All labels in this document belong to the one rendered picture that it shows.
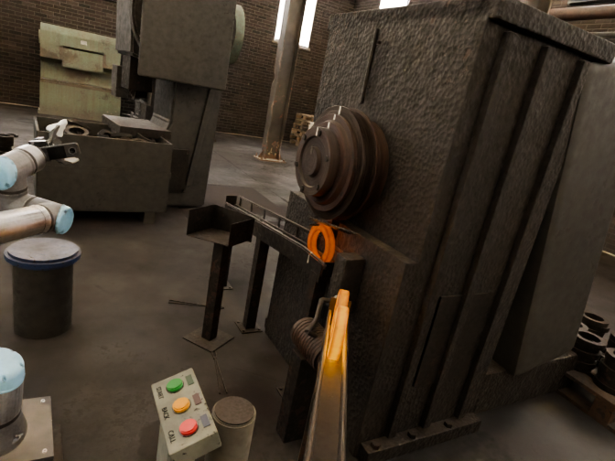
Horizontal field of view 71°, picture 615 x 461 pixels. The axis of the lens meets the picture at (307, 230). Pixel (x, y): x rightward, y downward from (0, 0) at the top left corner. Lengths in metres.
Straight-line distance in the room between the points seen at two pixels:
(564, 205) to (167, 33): 3.29
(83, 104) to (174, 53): 6.62
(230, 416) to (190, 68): 3.43
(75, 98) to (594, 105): 9.76
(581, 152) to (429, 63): 0.76
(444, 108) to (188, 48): 3.01
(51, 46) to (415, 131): 9.48
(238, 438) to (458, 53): 1.34
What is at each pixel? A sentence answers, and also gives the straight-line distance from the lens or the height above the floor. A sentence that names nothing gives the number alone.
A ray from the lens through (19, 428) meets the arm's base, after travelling 1.69.
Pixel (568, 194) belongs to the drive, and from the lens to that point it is 2.12.
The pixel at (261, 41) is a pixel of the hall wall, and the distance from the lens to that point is 12.42.
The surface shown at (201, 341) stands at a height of 0.01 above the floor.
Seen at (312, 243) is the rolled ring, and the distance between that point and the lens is 1.98.
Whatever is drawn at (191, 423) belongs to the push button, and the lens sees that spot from 1.11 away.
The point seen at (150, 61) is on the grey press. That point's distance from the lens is 4.13.
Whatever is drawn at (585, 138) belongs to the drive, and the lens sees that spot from 2.09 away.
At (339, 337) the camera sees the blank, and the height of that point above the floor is 0.75.
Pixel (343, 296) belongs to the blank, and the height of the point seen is 0.78.
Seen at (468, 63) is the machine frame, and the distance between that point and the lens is 1.57.
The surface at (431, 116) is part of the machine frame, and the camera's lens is 1.62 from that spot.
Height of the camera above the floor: 1.36
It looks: 17 degrees down
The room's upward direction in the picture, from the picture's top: 11 degrees clockwise
